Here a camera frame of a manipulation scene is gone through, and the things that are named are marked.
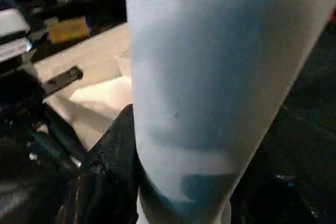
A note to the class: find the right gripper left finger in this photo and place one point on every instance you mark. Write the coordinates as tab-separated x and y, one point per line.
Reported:
100	187

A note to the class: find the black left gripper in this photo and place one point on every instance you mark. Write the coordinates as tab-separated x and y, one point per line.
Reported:
23	114

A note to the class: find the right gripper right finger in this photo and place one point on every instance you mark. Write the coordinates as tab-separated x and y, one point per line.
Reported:
294	192

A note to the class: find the white plastic table top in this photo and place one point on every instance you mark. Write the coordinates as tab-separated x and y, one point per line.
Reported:
89	56

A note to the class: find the white plastic table leg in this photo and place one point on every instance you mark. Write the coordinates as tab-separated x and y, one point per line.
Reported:
210	77

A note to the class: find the yellow box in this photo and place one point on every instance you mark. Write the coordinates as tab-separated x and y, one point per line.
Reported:
68	30

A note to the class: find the black plastic mat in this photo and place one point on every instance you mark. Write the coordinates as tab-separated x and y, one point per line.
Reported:
320	87

